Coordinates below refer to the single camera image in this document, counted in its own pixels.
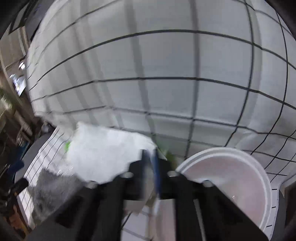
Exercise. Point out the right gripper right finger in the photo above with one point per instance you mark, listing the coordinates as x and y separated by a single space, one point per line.
196 203

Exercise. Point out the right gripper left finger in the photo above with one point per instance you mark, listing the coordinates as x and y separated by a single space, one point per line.
95 213

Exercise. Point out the grey cleaning cloth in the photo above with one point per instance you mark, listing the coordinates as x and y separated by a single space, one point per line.
50 192

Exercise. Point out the white paper tissue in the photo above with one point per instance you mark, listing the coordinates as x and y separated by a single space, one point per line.
98 153

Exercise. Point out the green plastic bottle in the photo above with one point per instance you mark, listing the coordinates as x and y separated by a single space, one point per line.
167 154

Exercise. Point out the grey office chair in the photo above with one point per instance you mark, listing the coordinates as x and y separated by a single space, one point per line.
284 208

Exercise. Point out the white grid-pattern cloth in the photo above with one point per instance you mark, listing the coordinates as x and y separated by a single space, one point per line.
191 75

